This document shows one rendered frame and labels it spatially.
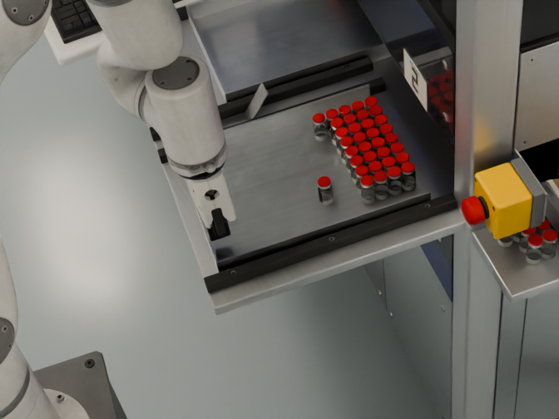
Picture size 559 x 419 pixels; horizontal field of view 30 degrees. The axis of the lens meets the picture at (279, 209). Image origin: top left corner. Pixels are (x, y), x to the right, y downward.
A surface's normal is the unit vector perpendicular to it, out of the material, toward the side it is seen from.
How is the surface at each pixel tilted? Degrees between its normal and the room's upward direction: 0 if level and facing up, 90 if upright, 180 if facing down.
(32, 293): 0
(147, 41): 96
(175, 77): 2
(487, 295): 90
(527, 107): 90
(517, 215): 90
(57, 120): 0
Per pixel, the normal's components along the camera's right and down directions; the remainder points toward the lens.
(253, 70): -0.12, -0.64
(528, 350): 0.31, 0.70
